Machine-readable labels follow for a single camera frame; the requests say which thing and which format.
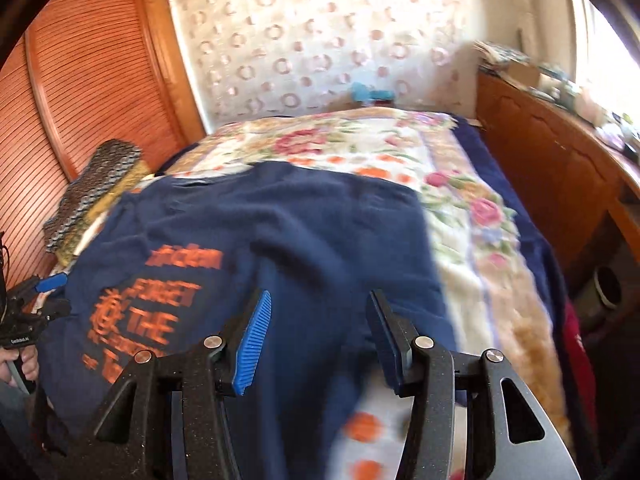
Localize stack of papers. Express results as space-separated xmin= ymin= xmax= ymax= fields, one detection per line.
xmin=474 ymin=40 xmax=529 ymax=67

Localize navy blue t-shirt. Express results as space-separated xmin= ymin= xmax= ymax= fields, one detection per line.
xmin=38 ymin=162 xmax=454 ymax=479

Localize blue toy on headboard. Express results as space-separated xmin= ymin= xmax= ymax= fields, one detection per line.
xmin=350 ymin=82 xmax=396 ymax=107

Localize floral plush blanket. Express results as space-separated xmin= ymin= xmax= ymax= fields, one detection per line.
xmin=170 ymin=108 xmax=570 ymax=479

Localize circle-pattern sheer curtain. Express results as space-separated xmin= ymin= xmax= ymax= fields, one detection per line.
xmin=169 ymin=0 xmax=476 ymax=128

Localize red cloth beside bed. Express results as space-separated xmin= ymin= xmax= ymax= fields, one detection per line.
xmin=562 ymin=300 xmax=598 ymax=437

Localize wooden sideboard cabinet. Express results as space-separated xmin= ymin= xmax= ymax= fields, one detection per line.
xmin=476 ymin=72 xmax=639 ymax=295

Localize navy blue bed cover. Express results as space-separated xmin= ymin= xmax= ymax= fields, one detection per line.
xmin=451 ymin=115 xmax=569 ymax=321

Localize cardboard box on cabinet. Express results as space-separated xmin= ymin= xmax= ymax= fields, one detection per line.
xmin=506 ymin=61 xmax=540 ymax=88

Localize black patterned folded cloth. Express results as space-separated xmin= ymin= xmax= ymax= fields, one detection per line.
xmin=43 ymin=139 xmax=142 ymax=252

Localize person's left hand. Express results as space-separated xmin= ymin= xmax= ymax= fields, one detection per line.
xmin=0 ymin=346 xmax=39 ymax=387

